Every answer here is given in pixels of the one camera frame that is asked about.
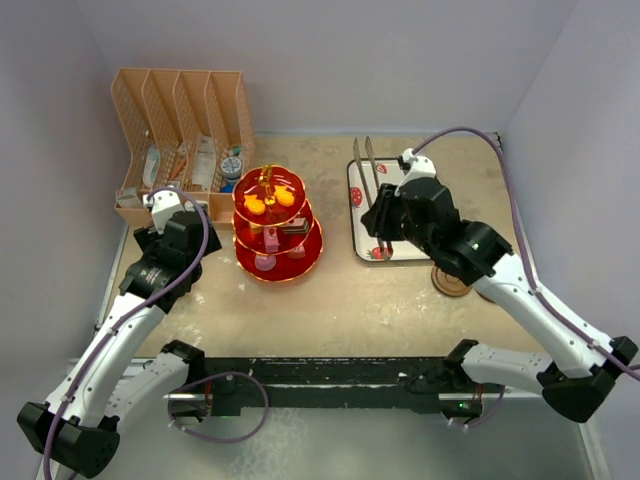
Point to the brown round coaster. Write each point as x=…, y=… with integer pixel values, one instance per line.
x=448, y=285
x=485, y=298

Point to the red three-tier cake stand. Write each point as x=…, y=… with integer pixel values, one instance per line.
x=261, y=181

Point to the pink striped cake slice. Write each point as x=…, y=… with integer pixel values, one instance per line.
x=271, y=241

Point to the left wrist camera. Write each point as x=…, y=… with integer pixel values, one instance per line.
x=162, y=206

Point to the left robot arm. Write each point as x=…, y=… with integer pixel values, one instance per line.
x=77, y=429

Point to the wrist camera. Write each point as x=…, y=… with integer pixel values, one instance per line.
x=162, y=206
x=415, y=167

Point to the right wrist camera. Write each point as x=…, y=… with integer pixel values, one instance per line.
x=415, y=167

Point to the small carton box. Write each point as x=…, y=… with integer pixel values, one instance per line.
x=128, y=198

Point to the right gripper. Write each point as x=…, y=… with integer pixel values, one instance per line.
x=378, y=218

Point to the white strawberry enamel tray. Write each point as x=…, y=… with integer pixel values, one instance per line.
x=366, y=247

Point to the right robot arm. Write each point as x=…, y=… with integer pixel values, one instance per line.
x=580, y=364

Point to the pink heart cake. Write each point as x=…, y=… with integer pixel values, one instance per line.
x=298, y=252

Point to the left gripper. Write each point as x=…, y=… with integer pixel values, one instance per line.
x=149, y=239

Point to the chocolate cake slice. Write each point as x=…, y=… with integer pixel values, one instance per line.
x=296, y=226

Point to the orange fish pastry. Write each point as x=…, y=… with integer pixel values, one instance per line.
x=284, y=197
x=254, y=205

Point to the peach desk file organizer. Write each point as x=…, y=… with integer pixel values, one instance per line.
x=196, y=118

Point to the white blue tube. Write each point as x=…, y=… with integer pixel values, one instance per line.
x=151, y=165

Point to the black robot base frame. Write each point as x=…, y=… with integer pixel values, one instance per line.
x=424, y=385

